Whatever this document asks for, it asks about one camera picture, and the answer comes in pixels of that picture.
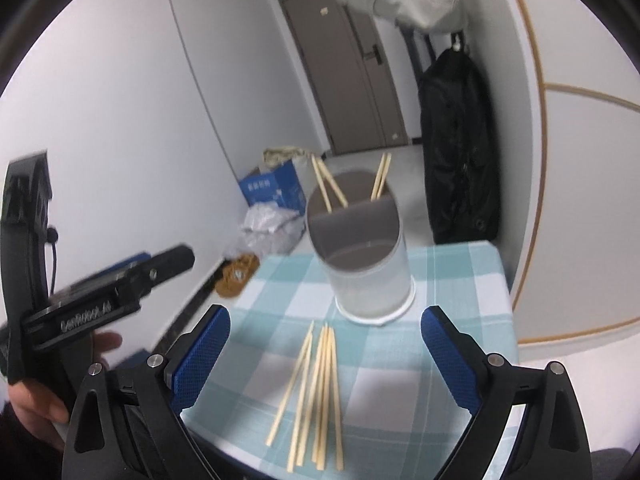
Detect white plastic bag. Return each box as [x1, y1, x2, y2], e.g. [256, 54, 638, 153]
[242, 202, 306, 233]

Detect brown plush slippers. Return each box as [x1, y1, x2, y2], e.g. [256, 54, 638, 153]
[214, 254, 262, 300]

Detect person's left hand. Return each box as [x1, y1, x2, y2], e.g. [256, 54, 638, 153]
[7, 331, 123, 453]

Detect white cylindrical utensil holder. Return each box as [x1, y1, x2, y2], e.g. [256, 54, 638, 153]
[306, 170, 417, 325]

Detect bamboo chopstick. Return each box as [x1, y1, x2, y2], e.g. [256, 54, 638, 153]
[371, 152, 388, 201]
[376, 153, 392, 200]
[311, 155, 333, 213]
[317, 160, 349, 208]

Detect white cabinet with gold trim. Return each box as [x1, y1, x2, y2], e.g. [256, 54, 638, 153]
[505, 0, 640, 361]

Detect teal white checkered tablecloth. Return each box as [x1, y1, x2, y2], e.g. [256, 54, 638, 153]
[180, 240, 521, 480]

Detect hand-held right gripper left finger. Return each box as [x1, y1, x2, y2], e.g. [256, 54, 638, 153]
[61, 304, 232, 480]

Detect grey-brown door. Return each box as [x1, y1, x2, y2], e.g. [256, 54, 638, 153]
[279, 0, 407, 157]

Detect bunch of wooden chopsticks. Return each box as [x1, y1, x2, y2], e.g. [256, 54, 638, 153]
[266, 320, 346, 473]

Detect beige canvas tote bag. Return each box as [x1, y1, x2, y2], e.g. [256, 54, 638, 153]
[262, 146, 323, 201]

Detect blue cardboard box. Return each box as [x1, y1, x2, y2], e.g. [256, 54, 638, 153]
[238, 160, 307, 211]

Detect black hanging bag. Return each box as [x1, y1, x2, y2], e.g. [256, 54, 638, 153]
[417, 50, 501, 246]

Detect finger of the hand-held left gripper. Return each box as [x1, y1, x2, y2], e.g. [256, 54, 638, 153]
[85, 254, 153, 286]
[117, 243, 196, 295]

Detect clear plastic bag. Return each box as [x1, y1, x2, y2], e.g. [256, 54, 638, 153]
[245, 225, 307, 256]

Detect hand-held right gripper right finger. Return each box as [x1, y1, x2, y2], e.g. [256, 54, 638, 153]
[420, 305, 593, 480]

